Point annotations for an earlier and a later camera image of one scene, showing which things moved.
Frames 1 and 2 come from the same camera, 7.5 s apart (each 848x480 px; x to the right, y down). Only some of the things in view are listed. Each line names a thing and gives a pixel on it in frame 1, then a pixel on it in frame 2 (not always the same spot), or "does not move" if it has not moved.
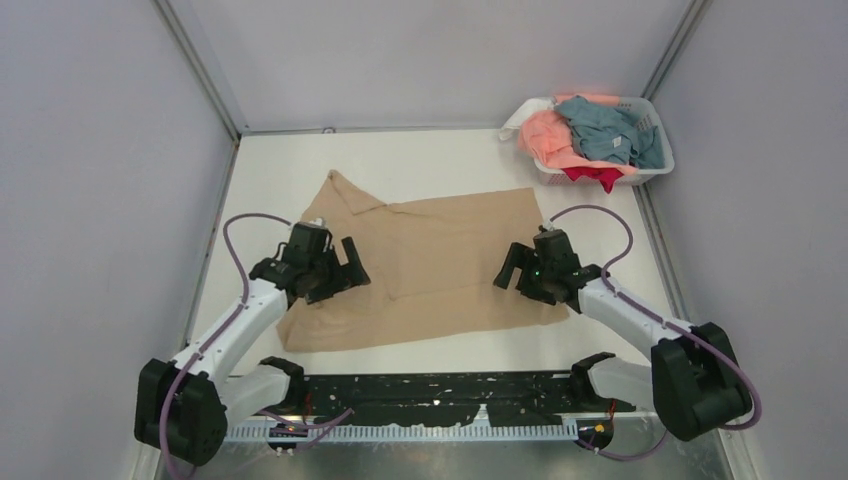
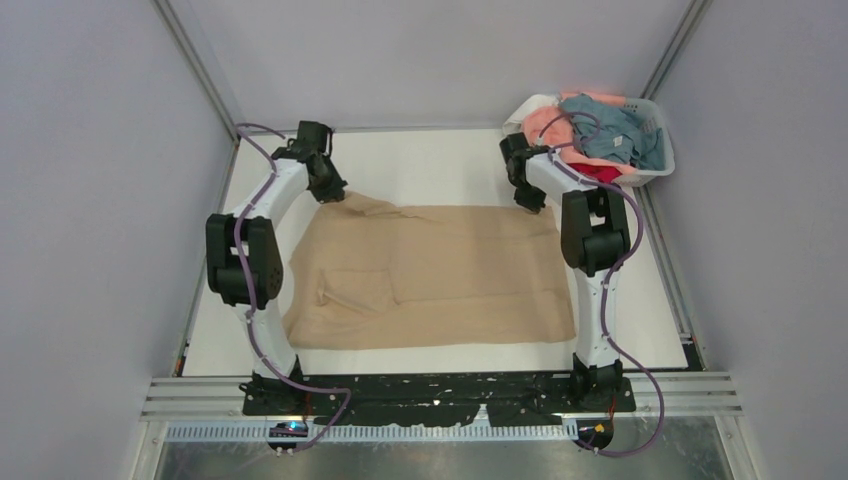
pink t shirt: x=548 y=136 does not move
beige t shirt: x=432 y=266 does not move
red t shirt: x=607 y=176 does not move
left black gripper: x=349 y=274 to x=335 y=191
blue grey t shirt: x=613 y=135 does not move
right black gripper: x=517 y=258 to x=534 y=204
